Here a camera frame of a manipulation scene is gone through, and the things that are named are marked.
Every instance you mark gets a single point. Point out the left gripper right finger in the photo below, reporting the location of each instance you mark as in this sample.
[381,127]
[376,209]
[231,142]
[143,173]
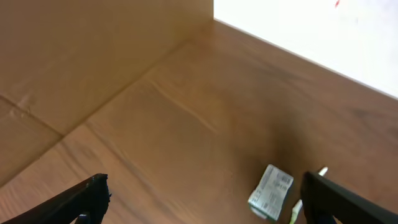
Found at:
[329,203]

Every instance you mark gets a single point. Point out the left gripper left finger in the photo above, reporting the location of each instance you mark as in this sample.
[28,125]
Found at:
[86,202]

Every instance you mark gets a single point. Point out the green white toothbrush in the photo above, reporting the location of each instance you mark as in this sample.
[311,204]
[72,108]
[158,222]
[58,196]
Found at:
[298,206]

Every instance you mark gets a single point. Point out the green white soap box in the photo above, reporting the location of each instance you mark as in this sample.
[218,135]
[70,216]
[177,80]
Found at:
[267,199]

